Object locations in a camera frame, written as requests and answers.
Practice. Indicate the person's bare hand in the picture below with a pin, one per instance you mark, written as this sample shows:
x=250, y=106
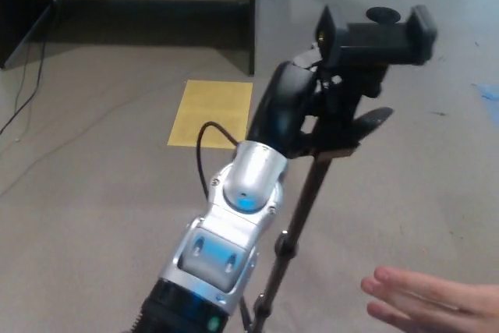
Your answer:
x=429, y=298

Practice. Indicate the dark wooden desk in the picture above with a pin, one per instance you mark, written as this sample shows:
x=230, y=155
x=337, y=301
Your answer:
x=11, y=9

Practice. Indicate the yellow paper sheet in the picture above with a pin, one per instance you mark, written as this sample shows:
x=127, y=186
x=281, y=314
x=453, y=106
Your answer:
x=210, y=107

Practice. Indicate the black round floor cover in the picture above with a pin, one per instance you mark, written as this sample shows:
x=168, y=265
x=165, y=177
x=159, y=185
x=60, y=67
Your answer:
x=384, y=13

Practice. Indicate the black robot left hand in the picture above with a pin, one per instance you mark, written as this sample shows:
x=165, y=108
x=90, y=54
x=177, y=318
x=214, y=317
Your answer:
x=284, y=103

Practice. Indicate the black tripod with phone holder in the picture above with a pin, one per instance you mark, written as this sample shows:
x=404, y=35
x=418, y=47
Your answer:
x=374, y=44

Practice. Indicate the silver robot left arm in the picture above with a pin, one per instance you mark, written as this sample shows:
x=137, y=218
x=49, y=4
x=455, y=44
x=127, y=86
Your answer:
x=234, y=212

